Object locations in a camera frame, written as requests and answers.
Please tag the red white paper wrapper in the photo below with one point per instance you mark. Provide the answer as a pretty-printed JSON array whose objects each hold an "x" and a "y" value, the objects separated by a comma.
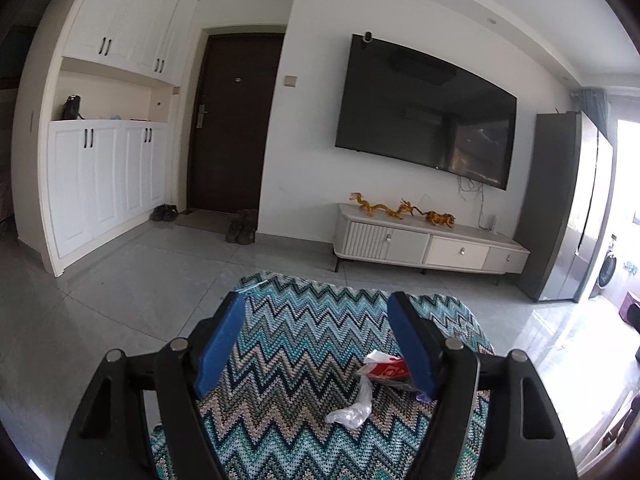
[{"x": 378, "y": 365}]

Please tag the black handbag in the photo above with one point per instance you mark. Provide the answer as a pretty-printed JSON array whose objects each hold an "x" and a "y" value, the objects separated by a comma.
[{"x": 71, "y": 109}]

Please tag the wall light switch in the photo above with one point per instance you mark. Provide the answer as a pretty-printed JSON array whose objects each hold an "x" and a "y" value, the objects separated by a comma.
[{"x": 290, "y": 81}]

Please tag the golden dragon figurine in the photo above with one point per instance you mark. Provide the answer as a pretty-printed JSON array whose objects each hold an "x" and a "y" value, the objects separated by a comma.
[{"x": 370, "y": 209}]

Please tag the black wall television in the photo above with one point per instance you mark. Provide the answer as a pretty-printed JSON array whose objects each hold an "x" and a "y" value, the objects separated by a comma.
[{"x": 407, "y": 105}]

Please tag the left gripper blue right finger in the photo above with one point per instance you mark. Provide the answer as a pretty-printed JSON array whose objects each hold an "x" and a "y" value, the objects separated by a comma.
[{"x": 417, "y": 345}]

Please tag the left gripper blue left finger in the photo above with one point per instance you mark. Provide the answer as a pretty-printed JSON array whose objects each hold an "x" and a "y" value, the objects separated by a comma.
[{"x": 213, "y": 340}]

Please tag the black shoes by cabinet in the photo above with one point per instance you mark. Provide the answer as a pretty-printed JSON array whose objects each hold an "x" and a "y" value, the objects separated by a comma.
[{"x": 164, "y": 213}]

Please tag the golden tiger figurine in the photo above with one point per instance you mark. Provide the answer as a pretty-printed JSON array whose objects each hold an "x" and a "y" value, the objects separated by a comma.
[{"x": 437, "y": 219}]

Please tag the dark brown entrance door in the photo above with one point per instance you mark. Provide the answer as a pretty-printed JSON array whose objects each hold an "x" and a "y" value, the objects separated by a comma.
[{"x": 230, "y": 121}]

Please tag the zigzag patterned teal blanket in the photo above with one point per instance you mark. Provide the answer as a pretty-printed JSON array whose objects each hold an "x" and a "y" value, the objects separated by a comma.
[{"x": 295, "y": 361}]

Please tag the washing machine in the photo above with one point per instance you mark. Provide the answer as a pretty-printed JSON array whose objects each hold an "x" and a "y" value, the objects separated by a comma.
[{"x": 607, "y": 270}]

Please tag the white TV cabinet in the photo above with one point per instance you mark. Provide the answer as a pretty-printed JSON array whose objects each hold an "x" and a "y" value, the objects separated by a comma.
[{"x": 415, "y": 243}]

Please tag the clear plastic bag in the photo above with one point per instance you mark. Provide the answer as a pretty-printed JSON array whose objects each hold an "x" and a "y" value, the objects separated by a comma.
[{"x": 354, "y": 416}]

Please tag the grey refrigerator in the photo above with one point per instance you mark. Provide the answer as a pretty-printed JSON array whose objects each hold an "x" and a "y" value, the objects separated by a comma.
[{"x": 564, "y": 206}]

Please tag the brown door mat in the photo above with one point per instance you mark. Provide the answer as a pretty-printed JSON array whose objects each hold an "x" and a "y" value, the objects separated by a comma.
[{"x": 206, "y": 220}]

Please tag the white shoe cabinet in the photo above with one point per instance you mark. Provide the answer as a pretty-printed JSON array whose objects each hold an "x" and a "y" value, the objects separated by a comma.
[{"x": 77, "y": 184}]

